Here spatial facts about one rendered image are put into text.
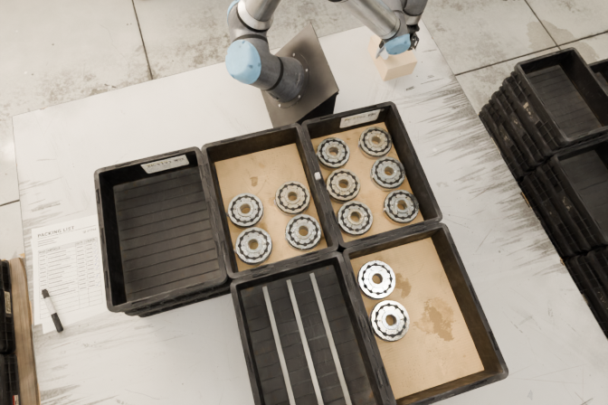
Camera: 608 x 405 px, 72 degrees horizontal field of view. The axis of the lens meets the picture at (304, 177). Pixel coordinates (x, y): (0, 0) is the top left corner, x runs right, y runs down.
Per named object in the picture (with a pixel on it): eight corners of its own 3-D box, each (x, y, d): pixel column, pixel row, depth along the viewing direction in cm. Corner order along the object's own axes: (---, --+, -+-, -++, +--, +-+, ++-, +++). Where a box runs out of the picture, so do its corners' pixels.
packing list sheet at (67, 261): (25, 231, 132) (24, 230, 131) (99, 209, 135) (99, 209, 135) (35, 336, 120) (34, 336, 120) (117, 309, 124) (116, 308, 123)
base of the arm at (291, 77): (265, 78, 148) (245, 70, 140) (294, 49, 140) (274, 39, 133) (280, 111, 142) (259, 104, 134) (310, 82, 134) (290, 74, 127)
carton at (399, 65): (367, 49, 164) (370, 36, 157) (394, 42, 165) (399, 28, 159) (383, 81, 158) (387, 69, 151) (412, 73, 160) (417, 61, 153)
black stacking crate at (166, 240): (110, 185, 127) (94, 170, 116) (206, 162, 131) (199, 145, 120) (125, 316, 113) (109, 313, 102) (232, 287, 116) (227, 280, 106)
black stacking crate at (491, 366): (337, 259, 120) (341, 250, 110) (431, 232, 124) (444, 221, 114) (384, 409, 106) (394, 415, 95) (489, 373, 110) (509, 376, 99)
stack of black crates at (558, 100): (471, 117, 218) (514, 62, 176) (521, 102, 223) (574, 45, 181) (510, 184, 204) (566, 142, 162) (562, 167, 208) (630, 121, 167)
